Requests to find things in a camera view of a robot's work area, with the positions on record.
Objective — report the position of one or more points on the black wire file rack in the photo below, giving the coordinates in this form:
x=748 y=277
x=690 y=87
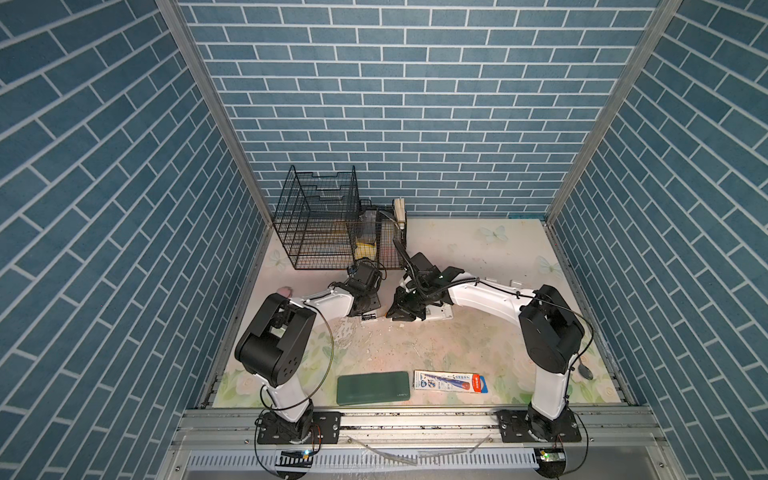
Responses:
x=313 y=218

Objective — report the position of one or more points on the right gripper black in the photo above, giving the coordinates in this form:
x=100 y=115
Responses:
x=398 y=309

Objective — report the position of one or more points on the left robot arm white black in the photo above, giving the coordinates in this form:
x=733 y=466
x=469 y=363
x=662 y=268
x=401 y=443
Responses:
x=274 y=343

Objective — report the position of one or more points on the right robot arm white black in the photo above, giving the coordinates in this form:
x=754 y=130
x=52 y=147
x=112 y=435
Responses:
x=551 y=331

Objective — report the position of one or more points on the white blue red package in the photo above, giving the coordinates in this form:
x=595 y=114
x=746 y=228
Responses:
x=449 y=382

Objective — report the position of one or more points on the yellow item in basket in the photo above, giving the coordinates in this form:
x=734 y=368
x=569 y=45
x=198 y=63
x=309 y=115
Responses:
x=365 y=250

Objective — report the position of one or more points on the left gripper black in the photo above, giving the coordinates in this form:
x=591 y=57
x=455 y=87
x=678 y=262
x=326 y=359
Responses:
x=375 y=298

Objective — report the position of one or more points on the green flat case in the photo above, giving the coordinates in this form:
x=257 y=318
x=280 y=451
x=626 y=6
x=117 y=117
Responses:
x=373 y=388

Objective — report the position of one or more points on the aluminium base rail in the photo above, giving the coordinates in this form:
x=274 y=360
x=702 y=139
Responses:
x=604 y=442

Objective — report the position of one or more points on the metal spoon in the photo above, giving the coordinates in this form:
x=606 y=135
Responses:
x=584 y=371

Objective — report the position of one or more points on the black wire mesh basket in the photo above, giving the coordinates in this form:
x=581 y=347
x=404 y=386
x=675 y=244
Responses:
x=379 y=223

